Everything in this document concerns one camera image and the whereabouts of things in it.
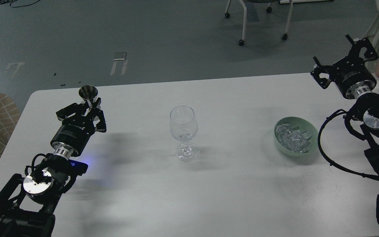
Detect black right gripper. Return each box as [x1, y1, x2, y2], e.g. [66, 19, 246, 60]
[310, 35, 379, 99]

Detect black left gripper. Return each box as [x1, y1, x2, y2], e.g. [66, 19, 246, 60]
[51, 98, 107, 157]

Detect steel cocktail jigger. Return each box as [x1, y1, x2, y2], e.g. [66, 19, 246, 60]
[79, 85, 99, 108]

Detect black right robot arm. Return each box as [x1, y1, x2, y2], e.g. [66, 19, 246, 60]
[310, 35, 379, 181]

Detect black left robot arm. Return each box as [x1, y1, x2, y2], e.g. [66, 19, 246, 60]
[0, 98, 107, 237]

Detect pile of clear ice cubes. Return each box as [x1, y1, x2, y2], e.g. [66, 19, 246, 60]
[275, 123, 313, 154]

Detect clear wine glass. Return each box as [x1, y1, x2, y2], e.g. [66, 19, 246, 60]
[170, 105, 199, 162]

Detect green bowl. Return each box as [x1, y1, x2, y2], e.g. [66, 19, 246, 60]
[273, 117, 318, 157]

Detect white rolling chair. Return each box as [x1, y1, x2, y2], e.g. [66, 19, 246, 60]
[224, 0, 293, 46]

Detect black floor cables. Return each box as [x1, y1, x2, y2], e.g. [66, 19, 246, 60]
[0, 0, 40, 14]

